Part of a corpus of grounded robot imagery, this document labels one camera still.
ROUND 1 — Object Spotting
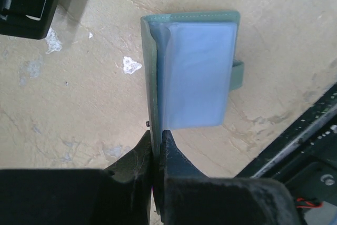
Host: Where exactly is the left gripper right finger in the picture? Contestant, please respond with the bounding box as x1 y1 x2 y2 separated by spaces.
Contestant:
155 130 301 224

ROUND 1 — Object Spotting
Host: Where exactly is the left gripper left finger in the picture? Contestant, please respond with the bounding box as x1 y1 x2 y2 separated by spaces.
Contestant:
1 131 152 224

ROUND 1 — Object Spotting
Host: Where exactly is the green card holder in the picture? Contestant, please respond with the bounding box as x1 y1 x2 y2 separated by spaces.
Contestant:
140 10 244 156

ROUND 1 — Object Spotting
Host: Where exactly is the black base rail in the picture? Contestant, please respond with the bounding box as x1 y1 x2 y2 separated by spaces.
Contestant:
238 84 336 224

